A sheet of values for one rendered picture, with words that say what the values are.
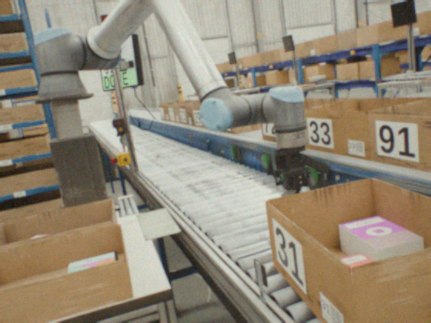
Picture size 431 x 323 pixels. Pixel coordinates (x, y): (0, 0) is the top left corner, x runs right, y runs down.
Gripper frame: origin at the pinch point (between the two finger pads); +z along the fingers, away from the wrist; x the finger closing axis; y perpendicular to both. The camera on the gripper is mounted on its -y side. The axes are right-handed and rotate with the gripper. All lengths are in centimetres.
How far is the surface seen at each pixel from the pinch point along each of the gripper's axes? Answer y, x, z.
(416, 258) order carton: 14, 55, -11
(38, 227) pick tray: 78, -53, 0
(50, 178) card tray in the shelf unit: 78, -166, 2
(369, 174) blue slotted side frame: -22.8, 0.7, -6.2
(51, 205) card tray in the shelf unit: 81, -166, 19
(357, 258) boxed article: 6.9, 30.7, 1.3
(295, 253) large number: 22.6, 31.7, -5.0
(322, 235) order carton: 6.1, 16.7, 0.8
